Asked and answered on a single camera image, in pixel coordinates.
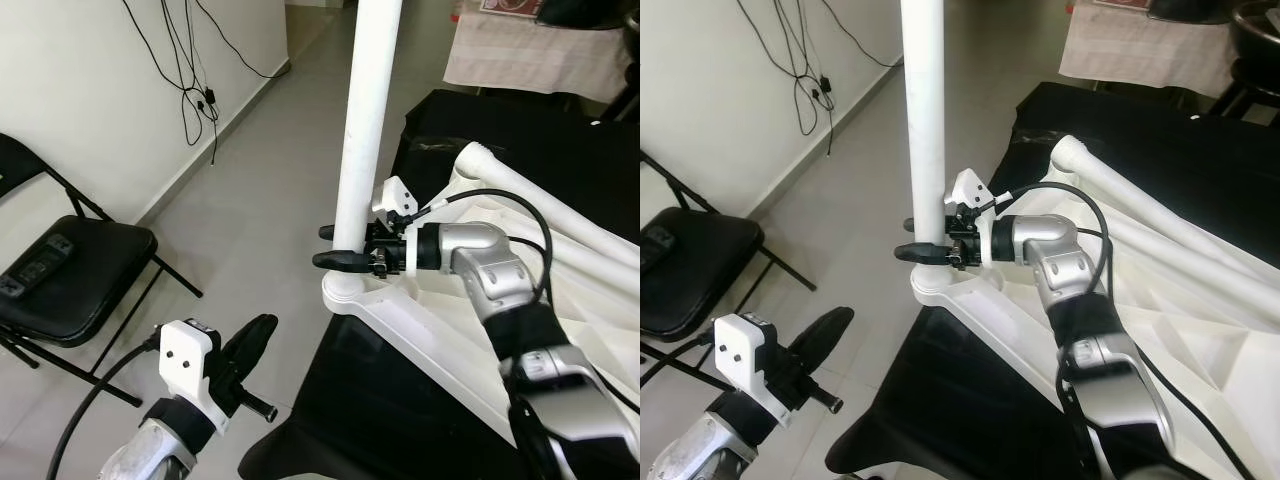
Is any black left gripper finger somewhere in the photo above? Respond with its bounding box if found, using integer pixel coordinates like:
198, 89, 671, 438
787, 308, 856, 379
224, 315, 279, 386

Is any white plastic table leg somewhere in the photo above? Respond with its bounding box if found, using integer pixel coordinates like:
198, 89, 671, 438
545, 232, 640, 296
455, 142, 640, 269
330, 0, 404, 296
1105, 225, 1280, 301
1050, 135, 1280, 261
900, 0, 948, 291

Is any white plastic children table top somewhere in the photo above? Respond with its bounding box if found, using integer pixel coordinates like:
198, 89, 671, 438
322, 140, 640, 471
910, 135, 1280, 480

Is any black folding chair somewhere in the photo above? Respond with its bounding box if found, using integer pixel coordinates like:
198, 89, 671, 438
0, 133, 203, 406
640, 150, 816, 391

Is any black tablecloth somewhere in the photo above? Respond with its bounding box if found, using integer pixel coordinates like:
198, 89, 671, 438
825, 82, 1280, 480
238, 90, 640, 480

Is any pale patterned mat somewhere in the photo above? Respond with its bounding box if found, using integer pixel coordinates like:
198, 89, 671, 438
443, 10, 633, 101
1058, 5, 1241, 99

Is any black stool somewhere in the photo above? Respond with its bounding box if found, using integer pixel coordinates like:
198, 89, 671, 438
1210, 75, 1280, 126
600, 85, 640, 123

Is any black bag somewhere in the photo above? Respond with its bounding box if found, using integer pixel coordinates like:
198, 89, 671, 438
535, 0, 629, 29
1148, 0, 1236, 23

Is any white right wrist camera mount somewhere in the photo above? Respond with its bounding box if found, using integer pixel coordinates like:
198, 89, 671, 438
372, 176, 419, 276
945, 168, 996, 269

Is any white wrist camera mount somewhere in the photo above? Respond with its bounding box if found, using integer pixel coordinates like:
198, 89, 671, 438
945, 168, 996, 269
158, 320, 226, 426
372, 176, 419, 276
713, 313, 791, 429

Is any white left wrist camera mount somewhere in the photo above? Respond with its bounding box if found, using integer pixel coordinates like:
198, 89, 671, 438
713, 313, 791, 429
158, 320, 226, 426

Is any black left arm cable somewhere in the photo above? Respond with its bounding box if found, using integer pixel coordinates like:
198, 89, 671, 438
640, 335, 719, 391
45, 335, 166, 480

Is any black hanging wall cable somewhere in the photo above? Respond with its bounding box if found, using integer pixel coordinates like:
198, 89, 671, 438
120, 0, 221, 168
820, 0, 906, 71
195, 0, 291, 81
738, 0, 836, 158

